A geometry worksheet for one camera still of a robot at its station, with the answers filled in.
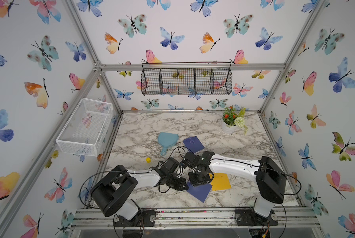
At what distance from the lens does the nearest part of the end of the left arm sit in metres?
0.71

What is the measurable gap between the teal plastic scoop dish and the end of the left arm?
0.24 m

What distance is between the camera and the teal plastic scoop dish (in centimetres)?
101
